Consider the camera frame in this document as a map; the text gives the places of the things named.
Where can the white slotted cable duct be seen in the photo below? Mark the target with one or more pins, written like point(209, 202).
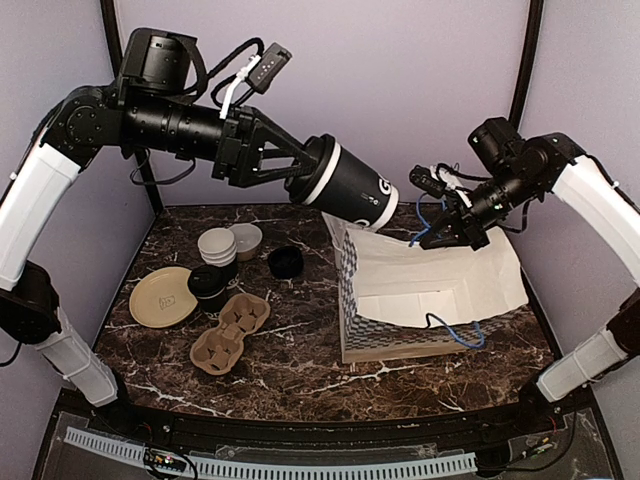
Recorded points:
point(245, 463)

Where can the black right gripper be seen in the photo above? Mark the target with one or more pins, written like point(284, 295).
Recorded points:
point(467, 228)

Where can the black coffee cup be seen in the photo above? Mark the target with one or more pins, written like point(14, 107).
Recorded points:
point(208, 284)
point(343, 186)

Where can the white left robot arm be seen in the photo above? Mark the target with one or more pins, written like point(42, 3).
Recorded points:
point(58, 242)

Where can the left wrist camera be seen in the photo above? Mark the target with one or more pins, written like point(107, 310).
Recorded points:
point(157, 61)

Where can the black front rail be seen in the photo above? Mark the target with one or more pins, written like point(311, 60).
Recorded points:
point(482, 428)

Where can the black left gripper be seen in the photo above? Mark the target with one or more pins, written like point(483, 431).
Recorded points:
point(239, 160)

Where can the stack of paper cups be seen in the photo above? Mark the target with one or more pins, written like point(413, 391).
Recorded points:
point(218, 248)

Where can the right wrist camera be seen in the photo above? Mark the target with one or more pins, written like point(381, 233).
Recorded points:
point(494, 142)

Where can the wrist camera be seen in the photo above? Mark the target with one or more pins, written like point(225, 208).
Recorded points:
point(157, 61)
point(494, 142)

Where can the brown pulp cup carrier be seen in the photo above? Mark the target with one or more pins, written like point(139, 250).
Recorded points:
point(218, 349)

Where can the checkered paper bag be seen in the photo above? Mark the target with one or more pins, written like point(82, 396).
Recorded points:
point(398, 301)

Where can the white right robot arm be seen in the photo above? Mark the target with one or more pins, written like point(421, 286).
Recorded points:
point(516, 172)

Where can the white ceramic bowl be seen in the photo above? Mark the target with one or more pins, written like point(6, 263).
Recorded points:
point(248, 238)

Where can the stack of black lids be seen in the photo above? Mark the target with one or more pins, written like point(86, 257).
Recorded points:
point(286, 262)

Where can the beige round plate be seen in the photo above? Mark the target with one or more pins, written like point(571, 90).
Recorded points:
point(162, 298)

